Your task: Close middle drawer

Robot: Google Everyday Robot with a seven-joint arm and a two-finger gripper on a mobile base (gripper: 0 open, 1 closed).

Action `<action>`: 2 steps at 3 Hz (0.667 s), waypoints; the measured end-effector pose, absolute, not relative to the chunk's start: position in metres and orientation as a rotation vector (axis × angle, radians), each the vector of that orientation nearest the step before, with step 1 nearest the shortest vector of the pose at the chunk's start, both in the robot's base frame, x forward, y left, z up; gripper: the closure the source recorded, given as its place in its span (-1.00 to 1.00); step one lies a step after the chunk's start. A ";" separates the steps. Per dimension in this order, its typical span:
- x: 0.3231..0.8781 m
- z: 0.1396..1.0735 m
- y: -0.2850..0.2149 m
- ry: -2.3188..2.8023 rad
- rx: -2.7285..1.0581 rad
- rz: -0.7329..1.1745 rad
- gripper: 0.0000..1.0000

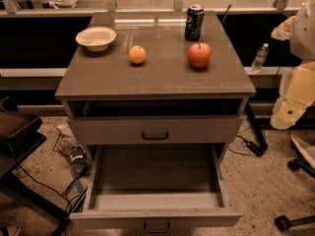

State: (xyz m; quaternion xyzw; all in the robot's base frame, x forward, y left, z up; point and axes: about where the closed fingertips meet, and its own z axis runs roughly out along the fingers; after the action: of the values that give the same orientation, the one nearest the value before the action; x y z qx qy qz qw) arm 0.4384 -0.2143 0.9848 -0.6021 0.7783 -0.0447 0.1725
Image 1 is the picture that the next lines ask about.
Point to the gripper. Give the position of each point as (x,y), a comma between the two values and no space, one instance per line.
(304,36)

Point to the grey drawer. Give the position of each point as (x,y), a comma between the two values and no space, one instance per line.
(155,188)
(127,131)

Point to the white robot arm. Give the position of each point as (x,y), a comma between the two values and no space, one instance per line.
(300,31)

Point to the grey drawer cabinet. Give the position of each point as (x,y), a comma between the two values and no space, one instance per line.
(109,85)

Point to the clear plastic water bottle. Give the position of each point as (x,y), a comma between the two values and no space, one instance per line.
(260,58)

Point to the red apple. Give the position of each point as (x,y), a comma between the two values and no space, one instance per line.
(199,55)

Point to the blue pepsi can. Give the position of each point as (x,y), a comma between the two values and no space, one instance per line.
(194,22)

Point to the orange fruit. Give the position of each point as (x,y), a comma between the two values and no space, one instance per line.
(137,54)

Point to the white paper bowl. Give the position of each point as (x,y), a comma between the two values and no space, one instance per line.
(96,39)

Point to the dark side furniture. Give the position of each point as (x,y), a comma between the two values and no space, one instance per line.
(19,135)

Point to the wire basket with items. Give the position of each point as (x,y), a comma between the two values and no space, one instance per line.
(67,145)

